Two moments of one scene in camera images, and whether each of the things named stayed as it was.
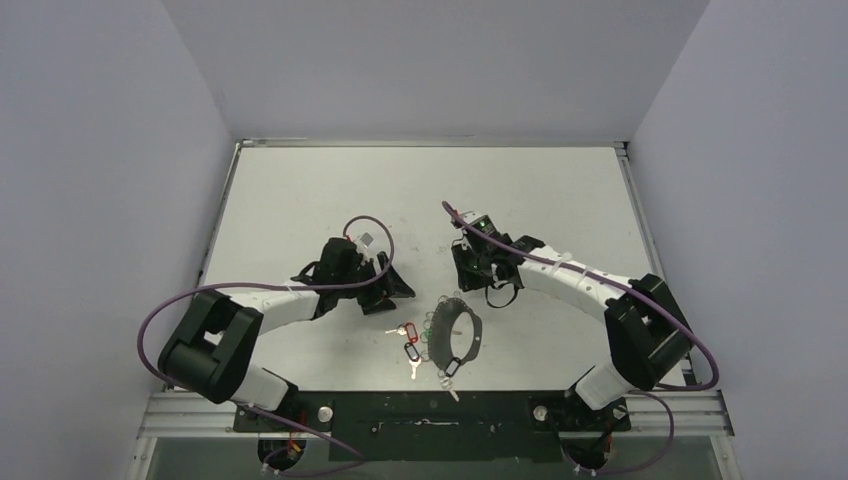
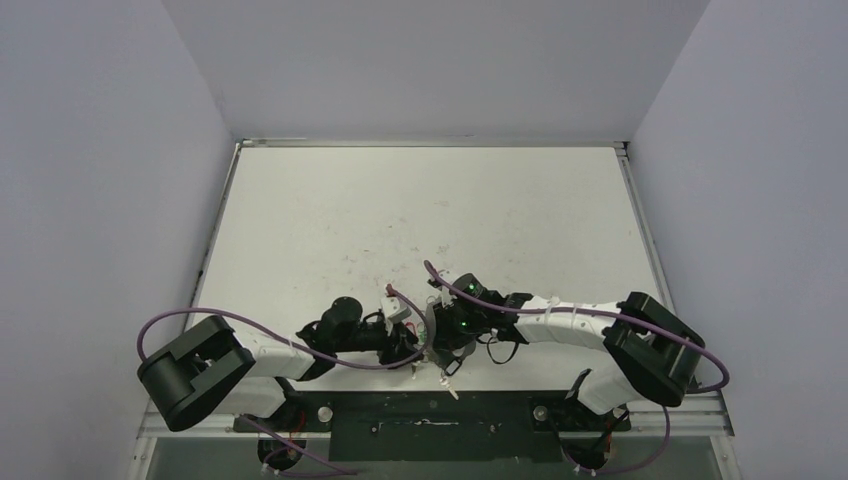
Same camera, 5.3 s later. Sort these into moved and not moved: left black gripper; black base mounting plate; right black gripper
Moved: left black gripper; right black gripper
Not moved: black base mounting plate
